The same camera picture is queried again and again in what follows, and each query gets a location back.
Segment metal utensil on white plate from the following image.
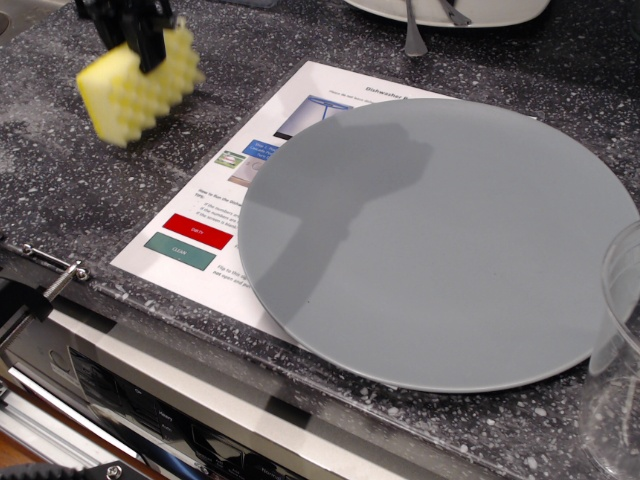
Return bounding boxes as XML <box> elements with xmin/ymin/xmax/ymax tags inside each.
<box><xmin>440</xmin><ymin>0</ymin><xmax>473</xmax><ymax>27</ymax></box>

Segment round grey plate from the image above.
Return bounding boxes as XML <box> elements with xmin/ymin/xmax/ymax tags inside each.
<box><xmin>238</xmin><ymin>99</ymin><xmax>639</xmax><ymax>393</ymax></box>

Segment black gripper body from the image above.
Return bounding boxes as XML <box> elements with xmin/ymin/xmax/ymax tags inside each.
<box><xmin>75</xmin><ymin>0</ymin><xmax>175</xmax><ymax>29</ymax></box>

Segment black cable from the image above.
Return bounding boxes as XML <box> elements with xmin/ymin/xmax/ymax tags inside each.
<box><xmin>0</xmin><ymin>462</ymin><xmax>81</xmax><ymax>480</ymax></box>

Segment stainless steel dishwasher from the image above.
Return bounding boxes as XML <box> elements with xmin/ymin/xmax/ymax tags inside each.
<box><xmin>1</xmin><ymin>310</ymin><xmax>488</xmax><ymax>479</ymax></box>

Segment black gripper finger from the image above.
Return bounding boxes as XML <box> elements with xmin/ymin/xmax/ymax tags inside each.
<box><xmin>92</xmin><ymin>7</ymin><xmax>125</xmax><ymax>50</ymax></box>
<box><xmin>124</xmin><ymin>15</ymin><xmax>166</xmax><ymax>74</ymax></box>

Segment aluminium extrusion rail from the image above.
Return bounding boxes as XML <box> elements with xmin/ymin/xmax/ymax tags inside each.
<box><xmin>1</xmin><ymin>382</ymin><xmax>157</xmax><ymax>479</ymax></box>

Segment black bracket with screw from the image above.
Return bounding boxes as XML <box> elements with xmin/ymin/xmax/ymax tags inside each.
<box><xmin>72</xmin><ymin>461</ymin><xmax>148</xmax><ymax>480</ymax></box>

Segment clear plastic cup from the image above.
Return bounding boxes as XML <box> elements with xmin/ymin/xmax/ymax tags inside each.
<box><xmin>579</xmin><ymin>222</ymin><xmax>639</xmax><ymax>479</ymax></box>

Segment white plate at top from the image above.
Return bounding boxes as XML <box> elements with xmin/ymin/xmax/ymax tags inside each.
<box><xmin>348</xmin><ymin>0</ymin><xmax>550</xmax><ymax>28</ymax></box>

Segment yellow foam sponge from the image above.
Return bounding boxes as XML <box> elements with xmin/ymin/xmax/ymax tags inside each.
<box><xmin>76</xmin><ymin>16</ymin><xmax>205</xmax><ymax>147</ymax></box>

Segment laminated dishwasher instruction sheet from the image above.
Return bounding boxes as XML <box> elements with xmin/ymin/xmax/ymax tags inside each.
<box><xmin>109</xmin><ymin>60</ymin><xmax>541</xmax><ymax>343</ymax></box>

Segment metal spoon handle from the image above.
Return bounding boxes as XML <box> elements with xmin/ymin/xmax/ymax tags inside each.
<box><xmin>404</xmin><ymin>0</ymin><xmax>428</xmax><ymax>57</ymax></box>

